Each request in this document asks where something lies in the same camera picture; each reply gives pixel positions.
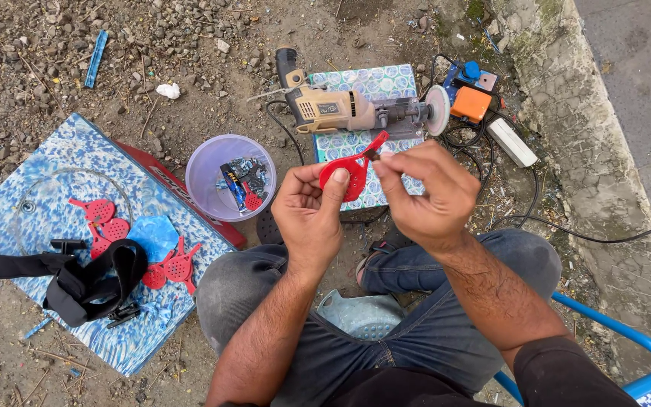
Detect white grinding wheel disc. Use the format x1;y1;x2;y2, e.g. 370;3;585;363
424;85;451;137

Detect beige electric drill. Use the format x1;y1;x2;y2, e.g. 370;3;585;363
275;47;435;136

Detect person's right hand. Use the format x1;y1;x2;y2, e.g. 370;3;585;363
371;139;482;253

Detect blue plastic strip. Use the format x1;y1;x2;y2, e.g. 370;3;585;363
84;29;109;89

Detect black power cable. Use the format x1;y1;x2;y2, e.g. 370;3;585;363
431;54;651;245

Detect black drill cord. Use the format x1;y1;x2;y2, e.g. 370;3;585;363
263;99;390;226

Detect red flat box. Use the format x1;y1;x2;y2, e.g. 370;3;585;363
113;141;248;250

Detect small blue plastic shard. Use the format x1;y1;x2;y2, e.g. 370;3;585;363
23;316;54;340

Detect blue marbled plastic piece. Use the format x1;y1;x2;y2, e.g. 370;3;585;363
127;214;180;264

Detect green patterned tile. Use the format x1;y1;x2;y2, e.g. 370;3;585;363
308;64;427;212

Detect pale blue plastic stool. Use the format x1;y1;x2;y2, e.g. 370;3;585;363
316;289;406;341

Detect black head strap mount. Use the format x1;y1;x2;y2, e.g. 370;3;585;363
0;238;149;330

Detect blue marbled board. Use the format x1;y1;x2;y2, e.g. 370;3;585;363
0;112;237;378

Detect purple plastic bowl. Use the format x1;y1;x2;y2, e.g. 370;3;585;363
185;134;278;223

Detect black sandal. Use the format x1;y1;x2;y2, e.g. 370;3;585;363
255;206;285;246
355;225;418;287

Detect blue packet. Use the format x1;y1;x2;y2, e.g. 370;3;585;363
219;163;248;213

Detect person's blue jeans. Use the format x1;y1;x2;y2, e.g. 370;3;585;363
194;228;564;407

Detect orange switch box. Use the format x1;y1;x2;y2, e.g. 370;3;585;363
450;85;494;124

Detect red perforated plastic paddle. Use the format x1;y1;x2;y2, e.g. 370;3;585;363
68;197;116;225
88;217;131;244
89;233;113;261
319;130;390;204
162;236;202;296
241;181;264;213
141;249;175;291

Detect blue socket board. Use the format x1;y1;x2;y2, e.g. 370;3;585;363
442;60;501;106

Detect person's left hand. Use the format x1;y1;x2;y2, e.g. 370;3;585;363
271;163;352;276

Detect thin wire loop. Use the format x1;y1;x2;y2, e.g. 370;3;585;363
11;166;134;256

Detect white power adapter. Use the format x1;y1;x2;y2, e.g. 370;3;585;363
486;117;539;168

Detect pile of small metal parts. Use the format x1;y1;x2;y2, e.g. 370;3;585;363
229;157;271;199

